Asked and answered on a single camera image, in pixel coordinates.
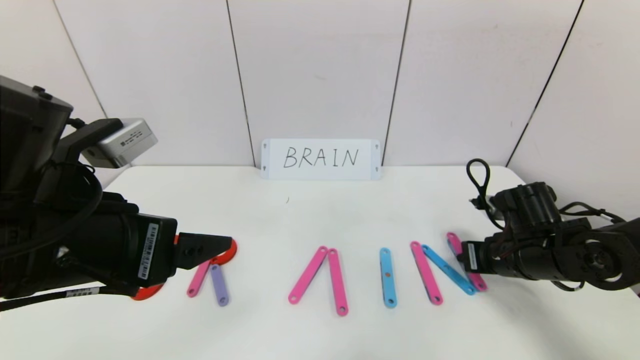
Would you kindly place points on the pink bar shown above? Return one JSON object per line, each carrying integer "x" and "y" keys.
{"x": 426, "y": 275}
{"x": 197, "y": 282}
{"x": 454, "y": 242}
{"x": 337, "y": 281}
{"x": 308, "y": 274}

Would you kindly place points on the large red arc piece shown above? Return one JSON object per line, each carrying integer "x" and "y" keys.
{"x": 147, "y": 292}

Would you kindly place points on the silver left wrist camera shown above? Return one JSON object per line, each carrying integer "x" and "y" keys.
{"x": 122, "y": 142}

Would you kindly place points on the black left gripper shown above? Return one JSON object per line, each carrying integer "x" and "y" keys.
{"x": 155, "y": 250}

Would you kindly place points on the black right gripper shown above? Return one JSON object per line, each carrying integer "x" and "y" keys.
{"x": 470, "y": 256}

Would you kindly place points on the small red arc piece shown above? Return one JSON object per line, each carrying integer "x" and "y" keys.
{"x": 231, "y": 252}

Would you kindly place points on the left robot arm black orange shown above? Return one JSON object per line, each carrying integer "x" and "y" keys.
{"x": 40, "y": 200}

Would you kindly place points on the short purple bar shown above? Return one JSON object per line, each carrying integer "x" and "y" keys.
{"x": 220, "y": 285}

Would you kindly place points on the short blue bar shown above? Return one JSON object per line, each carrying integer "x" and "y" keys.
{"x": 445, "y": 267}

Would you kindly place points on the blue bar with three holes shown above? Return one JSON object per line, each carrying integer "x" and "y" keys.
{"x": 388, "y": 285}

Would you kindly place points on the white BRAIN sign card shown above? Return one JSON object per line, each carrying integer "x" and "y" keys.
{"x": 320, "y": 172}

